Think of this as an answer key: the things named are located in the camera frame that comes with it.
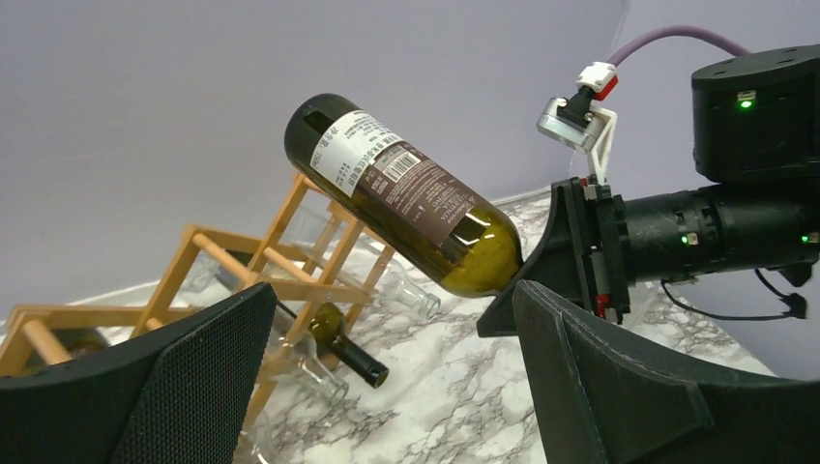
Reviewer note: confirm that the tall clear glass bottle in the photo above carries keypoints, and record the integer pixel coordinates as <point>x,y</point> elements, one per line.
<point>207,280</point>

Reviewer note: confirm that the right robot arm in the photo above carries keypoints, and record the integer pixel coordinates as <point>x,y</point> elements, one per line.
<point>756,140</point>

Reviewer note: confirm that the dark green wine bottle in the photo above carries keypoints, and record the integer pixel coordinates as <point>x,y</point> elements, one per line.
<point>329,329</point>

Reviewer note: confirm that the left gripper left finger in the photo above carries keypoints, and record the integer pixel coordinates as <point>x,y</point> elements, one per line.
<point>177,394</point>

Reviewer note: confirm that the green wine bottle front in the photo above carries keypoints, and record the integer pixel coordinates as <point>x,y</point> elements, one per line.
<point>78,342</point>

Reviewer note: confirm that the wooden wine rack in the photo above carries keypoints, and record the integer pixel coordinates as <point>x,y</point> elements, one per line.
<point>250,259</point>

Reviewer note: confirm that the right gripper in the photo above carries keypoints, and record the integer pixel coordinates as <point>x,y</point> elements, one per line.
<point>596,245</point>

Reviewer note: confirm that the clear square glass bottle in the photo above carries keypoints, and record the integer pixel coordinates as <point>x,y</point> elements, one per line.
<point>370,265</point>

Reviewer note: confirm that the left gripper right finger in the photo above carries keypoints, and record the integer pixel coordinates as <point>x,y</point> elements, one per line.
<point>605,395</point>

